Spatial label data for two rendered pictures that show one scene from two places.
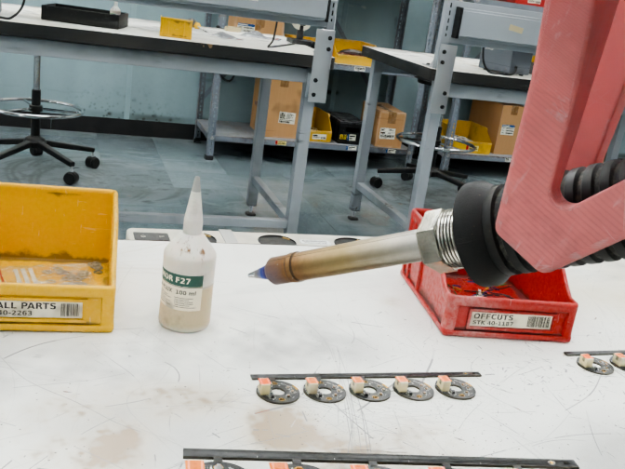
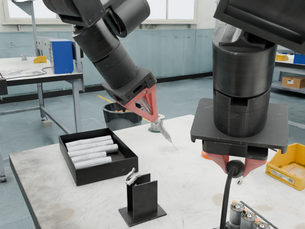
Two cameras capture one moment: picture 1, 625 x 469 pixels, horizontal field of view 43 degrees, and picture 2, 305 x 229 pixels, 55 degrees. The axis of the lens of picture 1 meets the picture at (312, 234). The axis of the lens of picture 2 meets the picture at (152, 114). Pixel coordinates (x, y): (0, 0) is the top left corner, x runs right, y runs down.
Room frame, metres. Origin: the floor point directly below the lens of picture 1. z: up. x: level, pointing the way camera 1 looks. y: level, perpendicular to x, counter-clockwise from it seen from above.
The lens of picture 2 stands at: (-0.03, -0.37, 1.12)
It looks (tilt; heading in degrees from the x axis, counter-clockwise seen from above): 18 degrees down; 76
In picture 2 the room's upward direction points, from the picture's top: straight up
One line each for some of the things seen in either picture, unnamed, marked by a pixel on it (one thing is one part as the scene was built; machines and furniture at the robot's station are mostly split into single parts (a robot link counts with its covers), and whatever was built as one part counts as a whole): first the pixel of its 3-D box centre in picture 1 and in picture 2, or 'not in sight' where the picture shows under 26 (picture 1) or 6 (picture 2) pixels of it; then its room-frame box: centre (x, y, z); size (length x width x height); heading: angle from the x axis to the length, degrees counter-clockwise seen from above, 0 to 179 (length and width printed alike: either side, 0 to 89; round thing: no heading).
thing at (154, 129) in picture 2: not in sight; (156, 122); (0.23, 0.58, 0.78); 0.06 x 0.06 x 0.05
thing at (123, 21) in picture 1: (86, 16); not in sight; (2.58, 0.82, 0.77); 0.24 x 0.16 x 0.04; 95
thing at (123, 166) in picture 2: not in sight; (95, 152); (0.00, 0.39, 0.77); 0.24 x 0.16 x 0.04; 102
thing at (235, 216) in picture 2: not in sight; (236, 219); (0.22, 0.02, 0.79); 0.02 x 0.02 x 0.05
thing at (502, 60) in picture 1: (505, 60); not in sight; (3.00, -0.62, 0.80); 0.15 x 0.12 x 0.10; 38
